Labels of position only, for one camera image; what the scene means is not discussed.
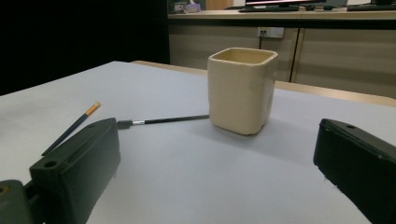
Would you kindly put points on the cream square ceramic cup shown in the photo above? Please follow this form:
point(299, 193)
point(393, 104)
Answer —
point(239, 93)

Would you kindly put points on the white table mat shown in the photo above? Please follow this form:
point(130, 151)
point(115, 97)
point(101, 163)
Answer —
point(186, 174)

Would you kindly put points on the black monitor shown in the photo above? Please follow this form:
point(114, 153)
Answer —
point(280, 2)

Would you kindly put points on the pencil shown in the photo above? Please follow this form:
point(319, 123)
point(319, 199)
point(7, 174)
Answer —
point(74, 126)

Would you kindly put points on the black flat makeup brush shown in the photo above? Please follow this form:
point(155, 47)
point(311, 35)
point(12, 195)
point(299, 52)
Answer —
point(168, 120)

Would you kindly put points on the white wall outlet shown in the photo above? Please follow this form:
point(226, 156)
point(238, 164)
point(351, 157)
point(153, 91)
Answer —
point(271, 32)

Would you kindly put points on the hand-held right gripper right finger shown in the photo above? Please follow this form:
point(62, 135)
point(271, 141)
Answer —
point(361, 161)

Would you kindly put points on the tissue box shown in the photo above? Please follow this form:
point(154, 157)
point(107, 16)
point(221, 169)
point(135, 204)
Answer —
point(191, 7)

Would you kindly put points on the beige wooden counter cabinet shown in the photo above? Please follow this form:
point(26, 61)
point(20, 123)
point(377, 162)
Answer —
point(342, 56)

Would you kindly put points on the black keyboard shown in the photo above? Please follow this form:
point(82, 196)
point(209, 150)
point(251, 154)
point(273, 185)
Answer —
point(370, 7)
point(267, 9)

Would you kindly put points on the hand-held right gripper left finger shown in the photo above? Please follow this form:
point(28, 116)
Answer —
point(77, 168)

